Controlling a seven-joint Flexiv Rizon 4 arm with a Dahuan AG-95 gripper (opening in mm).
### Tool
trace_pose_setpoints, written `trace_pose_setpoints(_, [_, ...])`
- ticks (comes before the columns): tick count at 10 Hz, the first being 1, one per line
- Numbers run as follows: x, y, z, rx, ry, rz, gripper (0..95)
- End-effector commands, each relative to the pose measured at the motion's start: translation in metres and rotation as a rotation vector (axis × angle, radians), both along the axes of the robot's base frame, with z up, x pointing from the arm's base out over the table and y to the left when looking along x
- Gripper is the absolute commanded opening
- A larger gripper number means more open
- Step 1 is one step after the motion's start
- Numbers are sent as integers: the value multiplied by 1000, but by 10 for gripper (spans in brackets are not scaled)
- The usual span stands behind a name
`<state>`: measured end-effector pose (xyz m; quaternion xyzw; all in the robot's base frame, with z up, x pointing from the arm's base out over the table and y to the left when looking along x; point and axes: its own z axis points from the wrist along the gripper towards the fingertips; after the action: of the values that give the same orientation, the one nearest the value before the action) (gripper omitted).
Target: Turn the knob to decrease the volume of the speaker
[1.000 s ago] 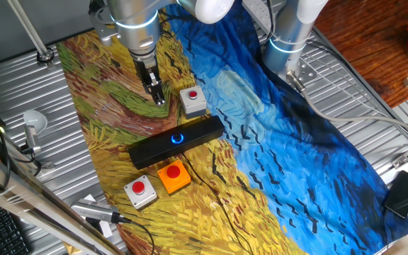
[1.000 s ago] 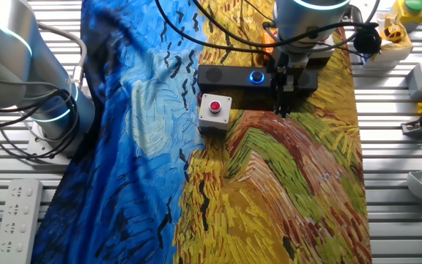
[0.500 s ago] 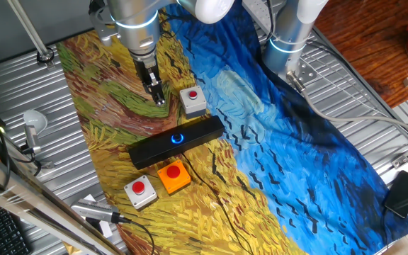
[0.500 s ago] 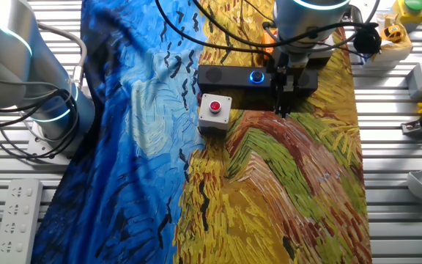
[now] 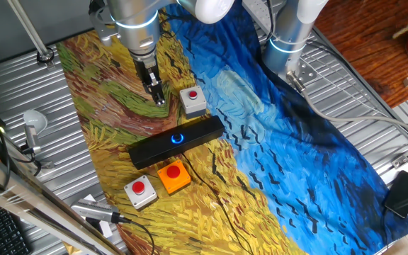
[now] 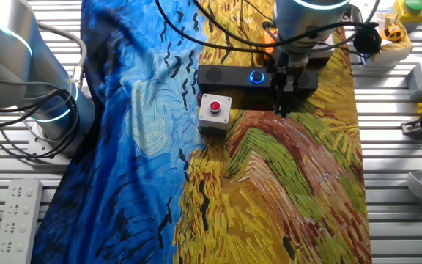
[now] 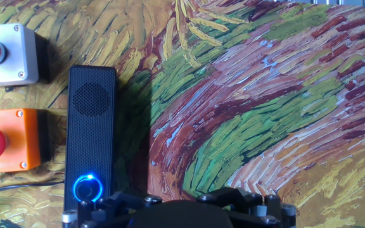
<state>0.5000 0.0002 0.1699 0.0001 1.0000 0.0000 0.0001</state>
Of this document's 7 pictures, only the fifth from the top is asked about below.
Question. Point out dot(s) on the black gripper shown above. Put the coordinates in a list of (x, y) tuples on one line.
[(146, 72)]

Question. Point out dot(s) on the blue-lit speaker volume knob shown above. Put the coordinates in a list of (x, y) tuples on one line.
[(177, 138)]

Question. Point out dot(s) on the black speaker bar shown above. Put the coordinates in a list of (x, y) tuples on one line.
[(154, 152)]

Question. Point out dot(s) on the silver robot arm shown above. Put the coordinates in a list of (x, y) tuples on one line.
[(136, 21)]

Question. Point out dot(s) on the grey box flat red button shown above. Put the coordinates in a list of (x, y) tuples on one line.
[(197, 104)]

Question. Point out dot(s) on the orange box red button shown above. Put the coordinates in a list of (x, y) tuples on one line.
[(174, 177)]

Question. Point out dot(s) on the grey box raised red button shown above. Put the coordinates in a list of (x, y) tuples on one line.
[(140, 193)]

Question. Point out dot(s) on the white paper card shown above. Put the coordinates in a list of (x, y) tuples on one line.
[(90, 198), (106, 228)]

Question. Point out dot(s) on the perforated aluminium bar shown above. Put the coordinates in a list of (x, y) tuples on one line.
[(257, 12)]

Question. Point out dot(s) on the silver mounting pole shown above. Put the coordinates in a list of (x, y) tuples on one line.
[(27, 25)]

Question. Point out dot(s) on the painted wheatfield print cloth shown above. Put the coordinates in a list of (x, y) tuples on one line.
[(296, 159)]

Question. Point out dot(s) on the black smartphone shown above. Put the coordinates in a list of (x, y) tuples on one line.
[(402, 195)]

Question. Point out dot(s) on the wrist camera with metal bracket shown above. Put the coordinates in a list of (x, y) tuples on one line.
[(103, 30)]

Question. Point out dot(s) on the small metal foot bracket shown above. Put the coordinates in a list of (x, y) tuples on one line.
[(47, 164)]

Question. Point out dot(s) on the silver ribbed camera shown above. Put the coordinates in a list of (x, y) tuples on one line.
[(94, 210)]

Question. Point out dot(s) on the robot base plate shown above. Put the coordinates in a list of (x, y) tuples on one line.
[(308, 72)]

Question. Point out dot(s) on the aluminium frame rail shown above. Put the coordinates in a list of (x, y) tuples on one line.
[(30, 203)]

